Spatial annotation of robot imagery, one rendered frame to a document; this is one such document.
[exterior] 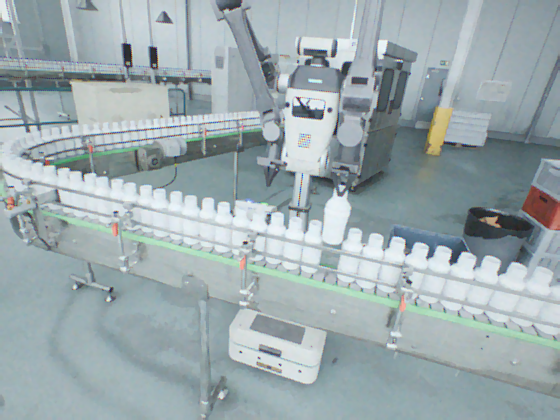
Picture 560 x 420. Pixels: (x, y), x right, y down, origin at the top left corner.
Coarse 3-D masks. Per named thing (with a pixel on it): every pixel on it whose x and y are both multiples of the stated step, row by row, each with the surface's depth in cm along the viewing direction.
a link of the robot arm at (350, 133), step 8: (344, 88) 75; (376, 96) 72; (376, 104) 73; (344, 112) 72; (352, 112) 71; (360, 112) 72; (368, 112) 74; (344, 120) 69; (352, 120) 68; (360, 120) 69; (344, 128) 69; (352, 128) 69; (360, 128) 68; (344, 136) 70; (352, 136) 69; (360, 136) 69; (344, 144) 70; (352, 144) 70
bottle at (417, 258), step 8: (416, 248) 84; (424, 248) 85; (408, 256) 86; (416, 256) 84; (424, 256) 84; (416, 264) 84; (424, 264) 84; (416, 272) 84; (416, 280) 85; (416, 288) 87; (416, 296) 88
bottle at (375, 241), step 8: (368, 240) 88; (376, 240) 86; (368, 248) 88; (376, 248) 87; (368, 256) 87; (376, 256) 86; (360, 264) 90; (368, 264) 88; (376, 264) 88; (360, 272) 91; (368, 272) 89; (376, 272) 89; (360, 280) 91; (368, 288) 91
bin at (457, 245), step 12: (396, 228) 146; (408, 228) 145; (408, 240) 147; (420, 240) 145; (432, 240) 144; (444, 240) 142; (456, 240) 140; (432, 252) 146; (456, 252) 142; (468, 252) 128; (456, 372) 103
